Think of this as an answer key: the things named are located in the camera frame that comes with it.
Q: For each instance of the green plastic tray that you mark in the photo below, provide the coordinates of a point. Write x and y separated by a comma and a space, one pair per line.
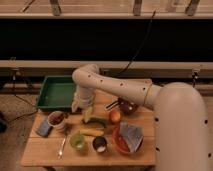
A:
56, 93

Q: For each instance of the white mug with brown contents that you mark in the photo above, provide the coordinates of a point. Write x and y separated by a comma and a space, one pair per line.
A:
57, 120

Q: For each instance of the yellow banana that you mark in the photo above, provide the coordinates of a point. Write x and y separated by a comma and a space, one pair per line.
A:
91, 132

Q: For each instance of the green cucumber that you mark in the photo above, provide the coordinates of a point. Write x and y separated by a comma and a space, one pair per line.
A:
95, 120

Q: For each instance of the small black cup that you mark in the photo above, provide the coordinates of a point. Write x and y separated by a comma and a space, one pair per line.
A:
99, 144

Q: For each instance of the wooden folding table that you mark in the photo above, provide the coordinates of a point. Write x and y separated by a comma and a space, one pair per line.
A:
43, 152

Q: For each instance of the silver fork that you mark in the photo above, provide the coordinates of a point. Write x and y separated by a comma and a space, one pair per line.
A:
60, 152

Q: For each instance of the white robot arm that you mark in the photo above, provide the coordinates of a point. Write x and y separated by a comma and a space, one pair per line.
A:
180, 116

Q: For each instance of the dark purple saucepan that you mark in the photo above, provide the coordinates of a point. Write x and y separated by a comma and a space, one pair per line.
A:
126, 107

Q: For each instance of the grey folded cloth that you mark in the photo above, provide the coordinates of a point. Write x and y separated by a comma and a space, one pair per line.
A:
132, 135

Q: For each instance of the blue sponge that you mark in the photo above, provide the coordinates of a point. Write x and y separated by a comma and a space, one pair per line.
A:
44, 129

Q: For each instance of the green plastic cup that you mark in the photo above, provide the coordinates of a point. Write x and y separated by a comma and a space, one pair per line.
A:
77, 142

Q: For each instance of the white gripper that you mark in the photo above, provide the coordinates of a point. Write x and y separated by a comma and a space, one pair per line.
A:
83, 98

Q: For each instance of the peach apple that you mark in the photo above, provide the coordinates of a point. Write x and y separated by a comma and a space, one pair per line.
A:
114, 116

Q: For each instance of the orange bowl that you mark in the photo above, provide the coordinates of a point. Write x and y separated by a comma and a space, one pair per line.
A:
119, 142

